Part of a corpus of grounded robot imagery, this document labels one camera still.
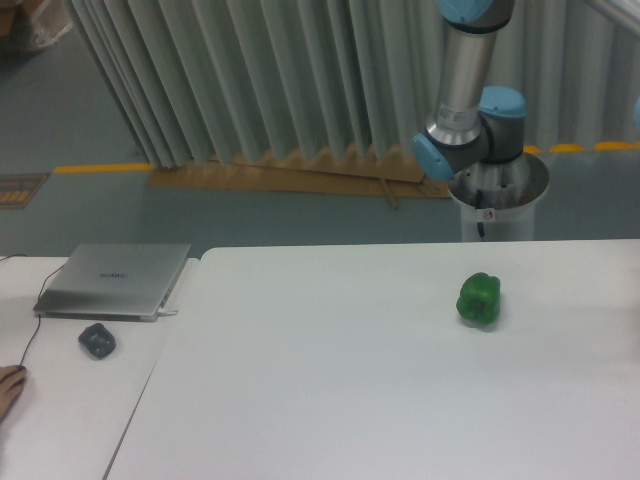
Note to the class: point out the person's bare hand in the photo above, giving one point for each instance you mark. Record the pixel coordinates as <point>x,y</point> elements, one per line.
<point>12,385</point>

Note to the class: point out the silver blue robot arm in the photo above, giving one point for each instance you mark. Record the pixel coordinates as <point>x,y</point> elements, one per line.
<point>465,90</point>

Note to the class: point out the green bell pepper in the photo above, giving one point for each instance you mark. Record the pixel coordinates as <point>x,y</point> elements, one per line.
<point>479,300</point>

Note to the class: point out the black small controller device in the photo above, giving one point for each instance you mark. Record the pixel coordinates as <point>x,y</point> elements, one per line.
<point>98,341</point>

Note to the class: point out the silver closed laptop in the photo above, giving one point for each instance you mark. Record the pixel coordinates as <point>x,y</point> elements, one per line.
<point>130,281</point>

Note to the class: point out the white usb plug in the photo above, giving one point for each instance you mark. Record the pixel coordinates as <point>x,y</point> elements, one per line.
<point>166,313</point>

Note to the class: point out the grey pleated curtain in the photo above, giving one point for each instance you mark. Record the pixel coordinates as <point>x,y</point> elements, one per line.
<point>201,80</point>

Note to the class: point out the brown cardboard sheet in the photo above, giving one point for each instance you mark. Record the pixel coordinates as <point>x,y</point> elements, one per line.
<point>393,176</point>

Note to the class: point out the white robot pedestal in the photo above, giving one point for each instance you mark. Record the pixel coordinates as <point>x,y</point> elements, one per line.
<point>497,202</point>

